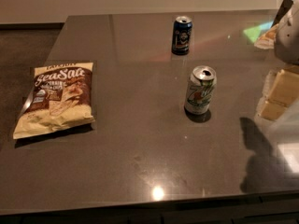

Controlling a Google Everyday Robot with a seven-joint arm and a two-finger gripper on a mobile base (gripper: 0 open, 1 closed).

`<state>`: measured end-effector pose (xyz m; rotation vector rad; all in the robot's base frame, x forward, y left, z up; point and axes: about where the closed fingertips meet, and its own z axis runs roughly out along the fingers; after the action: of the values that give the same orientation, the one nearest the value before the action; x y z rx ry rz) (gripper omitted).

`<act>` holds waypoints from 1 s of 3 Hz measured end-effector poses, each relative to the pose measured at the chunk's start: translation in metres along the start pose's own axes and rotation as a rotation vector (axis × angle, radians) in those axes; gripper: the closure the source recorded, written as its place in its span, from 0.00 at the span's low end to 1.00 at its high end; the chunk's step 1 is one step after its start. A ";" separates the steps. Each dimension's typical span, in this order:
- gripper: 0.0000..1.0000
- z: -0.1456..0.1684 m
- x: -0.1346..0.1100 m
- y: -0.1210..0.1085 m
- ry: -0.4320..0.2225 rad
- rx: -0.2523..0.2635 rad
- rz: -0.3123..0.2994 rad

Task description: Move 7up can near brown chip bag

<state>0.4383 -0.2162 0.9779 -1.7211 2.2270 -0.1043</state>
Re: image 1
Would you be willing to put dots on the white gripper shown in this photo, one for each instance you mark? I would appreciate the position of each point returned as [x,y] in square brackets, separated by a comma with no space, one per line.
[289,42]

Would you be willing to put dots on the white green 7up can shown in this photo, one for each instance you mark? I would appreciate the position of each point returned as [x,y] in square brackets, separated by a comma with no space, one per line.
[201,84]

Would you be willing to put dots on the blue soda can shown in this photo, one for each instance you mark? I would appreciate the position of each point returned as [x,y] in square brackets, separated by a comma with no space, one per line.
[182,30]

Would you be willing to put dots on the brown sea salt chip bag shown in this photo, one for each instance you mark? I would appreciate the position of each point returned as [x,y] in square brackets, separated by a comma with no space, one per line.
[60,100]

